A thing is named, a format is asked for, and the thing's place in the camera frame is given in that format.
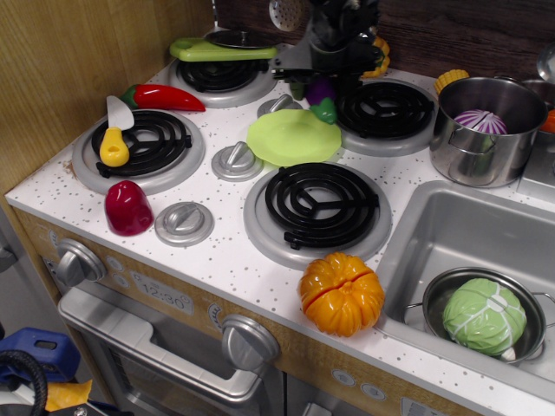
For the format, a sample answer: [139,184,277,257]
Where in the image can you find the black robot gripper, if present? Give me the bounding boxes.
[271,1,382,108]

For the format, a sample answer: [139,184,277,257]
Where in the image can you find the purple toy eggplant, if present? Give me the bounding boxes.
[304,77,337,125]

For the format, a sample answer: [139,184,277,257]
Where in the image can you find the light green plastic plate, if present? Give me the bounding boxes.
[246,109,342,166]

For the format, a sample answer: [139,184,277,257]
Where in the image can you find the silver stove knob upper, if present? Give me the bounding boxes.
[257,94,303,118]

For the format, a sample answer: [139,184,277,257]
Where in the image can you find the silver stove knob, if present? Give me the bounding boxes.
[154,201,215,247]
[257,94,303,118]
[212,141,264,182]

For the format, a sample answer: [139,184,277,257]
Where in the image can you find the yellow toy bell pepper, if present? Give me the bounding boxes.
[362,36,390,79]

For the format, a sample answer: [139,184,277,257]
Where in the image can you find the back right black burner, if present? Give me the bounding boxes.
[335,80,438,157]

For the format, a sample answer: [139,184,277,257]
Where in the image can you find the black burner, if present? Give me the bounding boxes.
[335,80,438,157]
[168,60,277,108]
[72,109,205,195]
[244,163,392,270]

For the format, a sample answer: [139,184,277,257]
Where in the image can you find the hanging steel slotted spoon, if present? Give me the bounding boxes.
[268,0,304,32]

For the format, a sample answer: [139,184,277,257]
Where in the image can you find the back left black burner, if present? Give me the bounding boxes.
[168,60,277,108]

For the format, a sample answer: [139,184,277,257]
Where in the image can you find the silver stove knob middle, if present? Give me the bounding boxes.
[212,141,264,182]

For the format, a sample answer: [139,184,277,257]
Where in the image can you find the front right black burner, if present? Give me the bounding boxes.
[244,163,392,270]

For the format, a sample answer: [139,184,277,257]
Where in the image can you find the yellow toy corn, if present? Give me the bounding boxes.
[434,69,470,95]

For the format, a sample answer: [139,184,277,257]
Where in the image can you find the purple toy onion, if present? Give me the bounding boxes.
[454,109,508,135]

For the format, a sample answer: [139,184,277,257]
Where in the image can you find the large stainless steel pot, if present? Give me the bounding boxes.
[429,77,548,187]

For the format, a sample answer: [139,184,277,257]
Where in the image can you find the front left black burner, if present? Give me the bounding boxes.
[72,109,205,195]

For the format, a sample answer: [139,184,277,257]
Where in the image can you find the red toy chili pepper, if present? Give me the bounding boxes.
[120,84,206,112]

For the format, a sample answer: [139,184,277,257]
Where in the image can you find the grey toy sink basin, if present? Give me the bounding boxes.
[377,181,554,402]

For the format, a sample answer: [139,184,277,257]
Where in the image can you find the silver stove knob front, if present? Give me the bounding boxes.
[154,201,215,247]

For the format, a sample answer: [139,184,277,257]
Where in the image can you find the orange toy pumpkin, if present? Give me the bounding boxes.
[298,252,385,337]

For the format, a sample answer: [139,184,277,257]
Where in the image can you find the orange toy at right edge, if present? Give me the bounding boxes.
[540,109,555,133]

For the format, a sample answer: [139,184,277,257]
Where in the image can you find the dark red toy pepper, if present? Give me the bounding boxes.
[104,180,154,237]

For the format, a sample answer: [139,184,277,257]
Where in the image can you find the grey oven dial right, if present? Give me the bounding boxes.
[222,314,280,371]

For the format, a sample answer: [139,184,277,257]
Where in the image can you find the grey oven dial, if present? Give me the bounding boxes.
[56,238,108,287]
[222,314,280,371]

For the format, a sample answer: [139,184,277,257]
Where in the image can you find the small steel pan in sink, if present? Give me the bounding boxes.
[401,267,552,371]

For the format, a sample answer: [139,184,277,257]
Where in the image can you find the green toy cabbage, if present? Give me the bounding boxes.
[442,278,527,356]

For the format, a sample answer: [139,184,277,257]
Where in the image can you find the grey oven dial left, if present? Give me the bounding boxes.
[56,238,108,287]

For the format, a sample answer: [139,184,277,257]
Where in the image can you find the blue device on floor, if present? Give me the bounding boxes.
[1,328,81,382]

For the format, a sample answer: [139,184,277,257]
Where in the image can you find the yellow cloth on floor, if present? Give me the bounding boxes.
[45,380,93,412]

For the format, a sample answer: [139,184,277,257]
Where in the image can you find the toy knife yellow handle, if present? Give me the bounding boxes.
[100,95,134,167]

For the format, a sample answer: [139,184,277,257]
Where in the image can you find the silver oven door handle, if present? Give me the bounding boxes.
[58,289,284,415]

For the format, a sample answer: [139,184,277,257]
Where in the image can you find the black braided cable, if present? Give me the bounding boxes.
[0,349,49,416]

